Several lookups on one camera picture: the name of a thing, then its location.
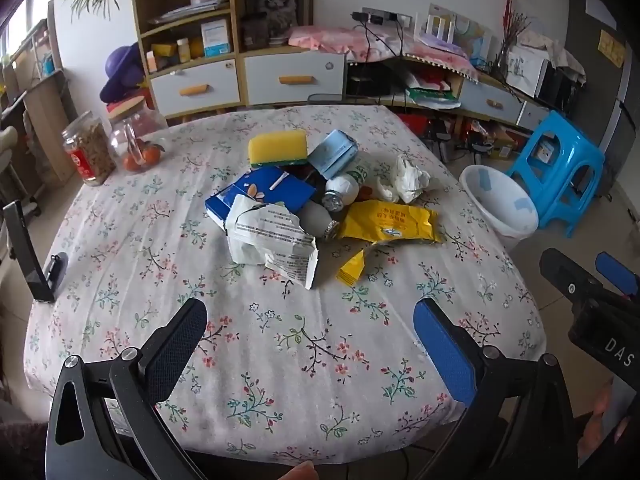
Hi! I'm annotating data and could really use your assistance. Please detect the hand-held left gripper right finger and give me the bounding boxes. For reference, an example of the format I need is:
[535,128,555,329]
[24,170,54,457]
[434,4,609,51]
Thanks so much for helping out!
[413,298,581,480]

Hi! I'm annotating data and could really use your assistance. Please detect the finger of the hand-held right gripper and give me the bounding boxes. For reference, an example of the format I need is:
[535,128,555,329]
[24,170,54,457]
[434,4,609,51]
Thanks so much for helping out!
[540,248,603,306]
[596,252,640,301]

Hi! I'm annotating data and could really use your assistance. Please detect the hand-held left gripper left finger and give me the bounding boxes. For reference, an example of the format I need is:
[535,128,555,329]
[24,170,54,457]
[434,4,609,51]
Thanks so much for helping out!
[45,298,208,480]

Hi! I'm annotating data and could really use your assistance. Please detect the white plastic bin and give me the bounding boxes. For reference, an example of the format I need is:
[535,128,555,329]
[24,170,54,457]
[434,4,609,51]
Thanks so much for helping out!
[459,164,540,253]

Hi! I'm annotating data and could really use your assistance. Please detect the yellow torn wrapper piece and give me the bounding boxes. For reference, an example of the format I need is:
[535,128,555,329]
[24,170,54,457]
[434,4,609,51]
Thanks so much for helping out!
[336,248,368,288]

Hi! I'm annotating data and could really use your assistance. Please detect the yellow snack packet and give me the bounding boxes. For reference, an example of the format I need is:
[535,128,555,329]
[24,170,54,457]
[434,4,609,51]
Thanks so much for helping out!
[334,199,446,247]

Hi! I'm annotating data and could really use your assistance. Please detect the white packaging bag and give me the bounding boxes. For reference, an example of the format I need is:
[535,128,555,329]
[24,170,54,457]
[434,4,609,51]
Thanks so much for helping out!
[226,195,320,290]

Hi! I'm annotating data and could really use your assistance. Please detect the small white tissue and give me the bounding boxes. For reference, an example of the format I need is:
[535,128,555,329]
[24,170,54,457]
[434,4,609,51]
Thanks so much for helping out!
[374,175,401,203]

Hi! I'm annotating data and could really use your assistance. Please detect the large white tissue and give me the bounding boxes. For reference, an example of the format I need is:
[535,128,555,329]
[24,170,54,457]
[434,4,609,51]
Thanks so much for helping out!
[392,154,432,205]

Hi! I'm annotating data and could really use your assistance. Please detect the blue tissue box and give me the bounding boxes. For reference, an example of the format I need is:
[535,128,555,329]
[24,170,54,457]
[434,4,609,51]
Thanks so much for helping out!
[204,166,318,233]

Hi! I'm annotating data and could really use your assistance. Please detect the grey light bulb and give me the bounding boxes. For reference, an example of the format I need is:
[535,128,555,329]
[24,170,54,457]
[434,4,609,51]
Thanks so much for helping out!
[299,201,342,244]

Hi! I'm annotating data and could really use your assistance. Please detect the white light bulb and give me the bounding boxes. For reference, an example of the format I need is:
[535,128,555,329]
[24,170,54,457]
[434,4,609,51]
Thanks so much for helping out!
[324,174,362,211]

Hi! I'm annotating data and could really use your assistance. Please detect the yellow sponge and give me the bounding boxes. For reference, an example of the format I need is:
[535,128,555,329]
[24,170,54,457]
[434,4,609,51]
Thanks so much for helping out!
[248,130,308,168]

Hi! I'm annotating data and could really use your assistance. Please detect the light blue carton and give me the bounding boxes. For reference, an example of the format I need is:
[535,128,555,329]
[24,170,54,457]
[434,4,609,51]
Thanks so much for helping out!
[306,129,358,180]

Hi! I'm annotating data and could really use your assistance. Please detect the person's right hand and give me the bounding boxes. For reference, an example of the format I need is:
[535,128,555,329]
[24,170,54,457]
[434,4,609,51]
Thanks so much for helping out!
[577,387,633,468]

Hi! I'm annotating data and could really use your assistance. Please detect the person's left hand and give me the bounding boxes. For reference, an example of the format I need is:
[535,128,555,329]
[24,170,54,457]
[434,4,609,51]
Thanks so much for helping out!
[282,460,318,480]

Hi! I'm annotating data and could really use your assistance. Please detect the floral tablecloth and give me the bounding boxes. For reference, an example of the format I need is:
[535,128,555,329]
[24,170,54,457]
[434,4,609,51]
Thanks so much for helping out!
[22,104,546,466]

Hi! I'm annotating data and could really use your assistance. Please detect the blue plastic stool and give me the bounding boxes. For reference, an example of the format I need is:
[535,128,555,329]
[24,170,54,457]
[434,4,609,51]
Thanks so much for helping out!
[506,110,606,238]

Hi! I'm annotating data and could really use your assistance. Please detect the cardboard box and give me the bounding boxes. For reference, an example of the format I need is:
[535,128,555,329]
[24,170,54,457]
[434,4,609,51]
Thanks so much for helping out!
[487,127,521,158]

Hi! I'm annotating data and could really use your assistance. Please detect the black power tool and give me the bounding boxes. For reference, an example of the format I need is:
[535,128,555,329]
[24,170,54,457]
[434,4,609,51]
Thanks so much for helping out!
[422,130,453,163]
[455,137,496,161]

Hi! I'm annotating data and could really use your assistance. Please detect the black phone stand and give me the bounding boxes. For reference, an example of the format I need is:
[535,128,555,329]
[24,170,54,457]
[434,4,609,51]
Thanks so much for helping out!
[2,200,69,304]

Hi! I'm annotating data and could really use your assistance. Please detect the black appliance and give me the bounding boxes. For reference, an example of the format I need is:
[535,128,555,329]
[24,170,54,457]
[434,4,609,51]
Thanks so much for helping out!
[537,60,583,111]

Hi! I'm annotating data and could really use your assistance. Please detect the low wooden cabinet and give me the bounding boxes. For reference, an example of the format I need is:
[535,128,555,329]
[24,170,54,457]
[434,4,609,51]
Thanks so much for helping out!
[345,55,551,133]

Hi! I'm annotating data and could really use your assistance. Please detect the white box with drawing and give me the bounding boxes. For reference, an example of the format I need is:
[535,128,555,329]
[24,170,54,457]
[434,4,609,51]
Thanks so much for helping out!
[505,45,551,96]

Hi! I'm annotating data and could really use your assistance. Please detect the red crate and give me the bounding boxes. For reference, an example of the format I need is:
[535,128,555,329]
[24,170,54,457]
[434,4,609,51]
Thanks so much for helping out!
[397,112,436,136]

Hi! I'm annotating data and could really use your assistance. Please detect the plastic jar of nuts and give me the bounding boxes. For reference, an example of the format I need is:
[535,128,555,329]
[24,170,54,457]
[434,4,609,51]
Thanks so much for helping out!
[61,111,117,187]

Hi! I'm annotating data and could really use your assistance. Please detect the beige cloth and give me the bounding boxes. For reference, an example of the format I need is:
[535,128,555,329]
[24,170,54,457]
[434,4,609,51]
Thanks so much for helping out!
[517,27,586,83]

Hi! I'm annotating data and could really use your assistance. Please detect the green and white packet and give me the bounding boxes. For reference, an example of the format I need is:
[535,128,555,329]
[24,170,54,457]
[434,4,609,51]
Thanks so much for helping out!
[405,87,461,111]

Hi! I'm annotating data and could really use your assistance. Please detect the glass jar bamboo lid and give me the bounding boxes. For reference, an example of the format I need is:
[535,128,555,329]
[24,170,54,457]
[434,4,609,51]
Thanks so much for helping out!
[107,97,168,175]

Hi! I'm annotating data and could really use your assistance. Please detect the dried branches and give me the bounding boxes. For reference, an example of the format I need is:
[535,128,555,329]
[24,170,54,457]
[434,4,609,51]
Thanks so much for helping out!
[492,10,531,78]

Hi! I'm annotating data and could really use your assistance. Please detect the wooden side shelf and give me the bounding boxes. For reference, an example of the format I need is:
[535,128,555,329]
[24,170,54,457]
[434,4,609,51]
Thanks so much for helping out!
[0,0,78,211]

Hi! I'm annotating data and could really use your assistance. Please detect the white router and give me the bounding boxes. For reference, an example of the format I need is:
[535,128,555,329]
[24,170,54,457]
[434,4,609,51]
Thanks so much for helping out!
[414,14,457,43]

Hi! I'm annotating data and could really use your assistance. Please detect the purple hat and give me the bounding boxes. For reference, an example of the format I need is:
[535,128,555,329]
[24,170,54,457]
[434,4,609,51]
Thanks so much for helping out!
[99,44,146,103]

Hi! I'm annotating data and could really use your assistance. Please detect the white power strip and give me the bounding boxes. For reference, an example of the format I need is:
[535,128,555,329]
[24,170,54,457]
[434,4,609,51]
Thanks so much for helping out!
[361,7,413,26]

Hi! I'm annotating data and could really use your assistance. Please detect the blue and white box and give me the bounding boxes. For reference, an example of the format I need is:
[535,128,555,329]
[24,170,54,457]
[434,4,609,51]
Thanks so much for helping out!
[201,19,232,57]

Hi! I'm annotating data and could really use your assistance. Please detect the pink floral cloth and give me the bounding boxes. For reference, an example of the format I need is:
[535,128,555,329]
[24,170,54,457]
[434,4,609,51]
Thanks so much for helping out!
[287,25,481,83]

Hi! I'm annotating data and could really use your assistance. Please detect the stack of papers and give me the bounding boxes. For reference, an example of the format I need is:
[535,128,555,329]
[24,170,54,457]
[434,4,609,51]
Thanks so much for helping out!
[150,0,231,23]

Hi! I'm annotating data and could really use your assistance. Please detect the wooden shelf cabinet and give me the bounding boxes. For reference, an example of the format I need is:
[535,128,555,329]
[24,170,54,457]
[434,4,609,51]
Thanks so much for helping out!
[131,0,348,120]

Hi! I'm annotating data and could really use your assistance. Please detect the framed cat picture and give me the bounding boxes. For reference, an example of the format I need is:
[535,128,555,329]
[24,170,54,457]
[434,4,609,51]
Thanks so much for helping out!
[244,0,315,51]

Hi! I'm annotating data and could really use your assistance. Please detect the yellow wall note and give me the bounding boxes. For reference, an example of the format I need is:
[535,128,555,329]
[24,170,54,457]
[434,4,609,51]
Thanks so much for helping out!
[597,30,626,68]

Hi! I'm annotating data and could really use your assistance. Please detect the white wall paper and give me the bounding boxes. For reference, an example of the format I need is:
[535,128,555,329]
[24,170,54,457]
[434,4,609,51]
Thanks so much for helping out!
[585,0,621,28]

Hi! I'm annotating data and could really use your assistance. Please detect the white drawer orange handle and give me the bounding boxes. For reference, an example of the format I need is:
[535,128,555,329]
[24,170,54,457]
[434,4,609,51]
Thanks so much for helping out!
[243,51,347,106]
[149,58,242,117]

